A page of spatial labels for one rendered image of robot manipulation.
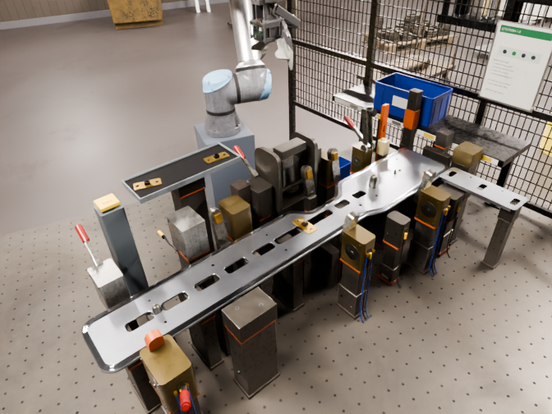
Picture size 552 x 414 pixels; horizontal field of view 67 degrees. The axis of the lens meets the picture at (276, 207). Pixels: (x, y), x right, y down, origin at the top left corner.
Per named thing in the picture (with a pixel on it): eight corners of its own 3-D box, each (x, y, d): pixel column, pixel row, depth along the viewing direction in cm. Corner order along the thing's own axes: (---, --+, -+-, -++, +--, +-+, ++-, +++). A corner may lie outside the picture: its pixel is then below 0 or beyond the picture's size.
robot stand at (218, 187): (206, 200, 201) (193, 124, 177) (246, 190, 207) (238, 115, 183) (218, 224, 186) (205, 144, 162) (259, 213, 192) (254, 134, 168)
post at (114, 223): (136, 315, 148) (100, 217, 121) (127, 302, 152) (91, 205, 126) (156, 304, 151) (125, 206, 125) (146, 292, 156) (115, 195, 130)
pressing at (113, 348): (109, 388, 95) (108, 384, 94) (76, 326, 109) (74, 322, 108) (453, 168, 163) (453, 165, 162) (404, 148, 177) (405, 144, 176)
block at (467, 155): (452, 228, 179) (473, 154, 157) (435, 219, 184) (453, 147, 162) (462, 220, 183) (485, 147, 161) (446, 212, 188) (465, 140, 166)
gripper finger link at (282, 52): (278, 74, 124) (266, 44, 123) (294, 69, 127) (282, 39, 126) (284, 70, 121) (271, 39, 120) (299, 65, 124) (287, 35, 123)
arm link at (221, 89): (203, 103, 170) (198, 70, 162) (235, 98, 173) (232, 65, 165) (208, 115, 161) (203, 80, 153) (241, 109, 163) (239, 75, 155)
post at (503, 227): (492, 270, 159) (516, 209, 141) (480, 263, 162) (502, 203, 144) (499, 264, 161) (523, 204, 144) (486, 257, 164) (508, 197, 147)
